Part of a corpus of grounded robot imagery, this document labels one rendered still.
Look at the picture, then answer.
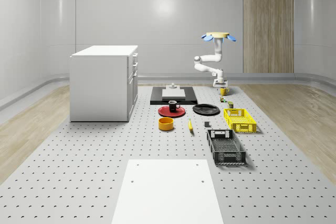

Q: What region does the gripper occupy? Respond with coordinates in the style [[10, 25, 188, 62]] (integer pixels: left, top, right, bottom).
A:
[[213, 78, 228, 89]]

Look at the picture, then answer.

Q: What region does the black mug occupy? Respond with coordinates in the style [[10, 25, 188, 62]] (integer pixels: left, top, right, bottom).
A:
[[168, 100, 181, 113]]

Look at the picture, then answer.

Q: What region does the black plate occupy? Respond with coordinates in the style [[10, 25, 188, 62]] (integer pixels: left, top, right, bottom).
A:
[[192, 103, 221, 116]]

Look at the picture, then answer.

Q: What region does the drone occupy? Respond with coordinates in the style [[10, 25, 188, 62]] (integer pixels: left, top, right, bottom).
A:
[[201, 31, 237, 42]]

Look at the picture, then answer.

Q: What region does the yellow basket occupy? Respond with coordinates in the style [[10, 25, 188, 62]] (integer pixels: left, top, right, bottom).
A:
[[223, 108, 257, 133]]

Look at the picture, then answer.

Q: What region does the red plate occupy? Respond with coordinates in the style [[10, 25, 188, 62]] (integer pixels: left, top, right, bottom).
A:
[[157, 105, 186, 118]]

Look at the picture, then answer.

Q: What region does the yellow bowl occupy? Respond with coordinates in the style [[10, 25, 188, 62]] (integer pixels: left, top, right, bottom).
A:
[[158, 117, 175, 132]]

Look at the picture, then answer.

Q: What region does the dark grey basket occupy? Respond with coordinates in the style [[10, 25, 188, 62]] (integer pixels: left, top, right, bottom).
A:
[[206, 129, 247, 166]]

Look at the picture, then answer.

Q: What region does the white cabinet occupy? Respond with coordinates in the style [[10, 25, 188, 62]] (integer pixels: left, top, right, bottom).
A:
[[69, 45, 139, 123]]

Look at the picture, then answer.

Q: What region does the white board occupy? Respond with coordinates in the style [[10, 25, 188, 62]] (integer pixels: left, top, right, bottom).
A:
[[111, 159, 225, 224]]

